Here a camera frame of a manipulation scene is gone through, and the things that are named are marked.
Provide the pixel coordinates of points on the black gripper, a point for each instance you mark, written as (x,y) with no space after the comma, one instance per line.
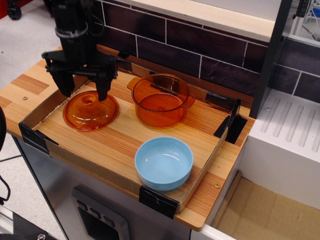
(79,56)

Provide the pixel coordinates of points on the orange glass pot lid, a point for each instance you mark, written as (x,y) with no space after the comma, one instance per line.
(84,112)

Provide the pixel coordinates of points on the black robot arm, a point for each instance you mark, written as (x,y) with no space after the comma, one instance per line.
(74,20)

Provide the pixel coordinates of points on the orange glass pot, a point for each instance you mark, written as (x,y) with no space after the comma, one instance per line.
(161,99)

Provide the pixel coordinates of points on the light blue bowl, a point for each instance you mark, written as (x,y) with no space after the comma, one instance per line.
(164,163)

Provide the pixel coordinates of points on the grey oven control panel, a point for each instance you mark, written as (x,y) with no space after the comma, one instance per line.
(99,221)

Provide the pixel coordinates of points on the cardboard fence with black tape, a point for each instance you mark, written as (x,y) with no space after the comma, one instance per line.
(108,154)

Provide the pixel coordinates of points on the light wooden shelf board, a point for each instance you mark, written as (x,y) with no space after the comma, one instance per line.
(210,16)

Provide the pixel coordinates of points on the white toy sink drainboard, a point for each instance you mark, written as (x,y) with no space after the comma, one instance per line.
(282,151)

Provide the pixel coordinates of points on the dark grey right shelf post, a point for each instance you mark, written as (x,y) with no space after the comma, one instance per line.
(262,89)

